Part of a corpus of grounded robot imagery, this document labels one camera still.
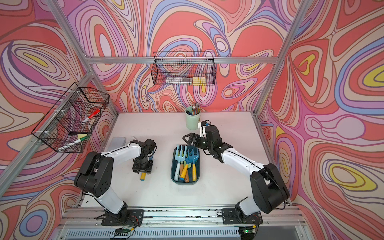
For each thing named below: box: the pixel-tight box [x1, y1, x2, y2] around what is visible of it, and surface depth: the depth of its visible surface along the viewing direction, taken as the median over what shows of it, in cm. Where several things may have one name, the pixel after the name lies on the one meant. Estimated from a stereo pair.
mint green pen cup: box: [185, 106, 201, 131], surface depth 106 cm
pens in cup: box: [185, 102, 200, 116], surface depth 103 cm
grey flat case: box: [107, 136, 126, 152], surface depth 103 cm
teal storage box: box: [170, 145, 201, 185], surface depth 90 cm
